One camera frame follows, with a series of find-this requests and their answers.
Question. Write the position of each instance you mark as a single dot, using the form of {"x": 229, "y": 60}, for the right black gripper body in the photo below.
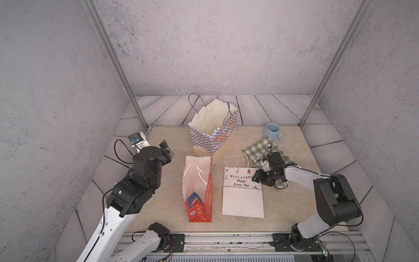
{"x": 265, "y": 178}

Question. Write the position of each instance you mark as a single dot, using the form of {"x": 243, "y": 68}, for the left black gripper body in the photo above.
{"x": 166, "y": 155}

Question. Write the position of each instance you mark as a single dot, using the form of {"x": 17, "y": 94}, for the white happy every day bag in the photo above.
{"x": 241, "y": 196}

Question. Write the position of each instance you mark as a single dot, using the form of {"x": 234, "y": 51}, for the red and white paper bag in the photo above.
{"x": 197, "y": 188}

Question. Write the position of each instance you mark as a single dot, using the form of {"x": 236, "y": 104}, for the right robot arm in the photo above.
{"x": 334, "y": 198}

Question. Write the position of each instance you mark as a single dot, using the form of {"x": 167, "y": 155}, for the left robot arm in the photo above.
{"x": 127, "y": 198}

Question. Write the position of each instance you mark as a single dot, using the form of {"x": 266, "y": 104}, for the blue checkered paper bag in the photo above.
{"x": 213, "y": 126}

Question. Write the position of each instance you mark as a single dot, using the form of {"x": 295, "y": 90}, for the green checkered cloth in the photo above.
{"x": 261, "y": 149}

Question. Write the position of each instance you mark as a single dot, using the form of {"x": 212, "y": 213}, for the light blue mug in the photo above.
{"x": 272, "y": 131}

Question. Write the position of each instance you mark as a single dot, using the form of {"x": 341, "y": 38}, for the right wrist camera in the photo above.
{"x": 272, "y": 161}

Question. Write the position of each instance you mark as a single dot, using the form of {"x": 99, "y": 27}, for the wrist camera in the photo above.
{"x": 272, "y": 161}
{"x": 138, "y": 141}

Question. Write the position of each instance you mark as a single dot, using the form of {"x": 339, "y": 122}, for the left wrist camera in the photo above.
{"x": 138, "y": 141}

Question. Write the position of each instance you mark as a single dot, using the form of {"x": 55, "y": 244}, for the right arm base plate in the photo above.
{"x": 288, "y": 243}

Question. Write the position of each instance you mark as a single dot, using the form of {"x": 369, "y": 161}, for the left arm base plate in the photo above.
{"x": 176, "y": 243}

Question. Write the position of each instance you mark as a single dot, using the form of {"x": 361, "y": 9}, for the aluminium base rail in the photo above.
{"x": 348, "y": 246}

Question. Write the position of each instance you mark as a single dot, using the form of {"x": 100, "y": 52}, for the left metal frame post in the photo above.
{"x": 106, "y": 43}

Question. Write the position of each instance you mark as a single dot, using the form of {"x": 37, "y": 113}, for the metal frame post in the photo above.
{"x": 106, "y": 43}
{"x": 348, "y": 37}

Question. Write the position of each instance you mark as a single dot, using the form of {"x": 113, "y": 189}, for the right metal frame post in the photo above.
{"x": 348, "y": 37}

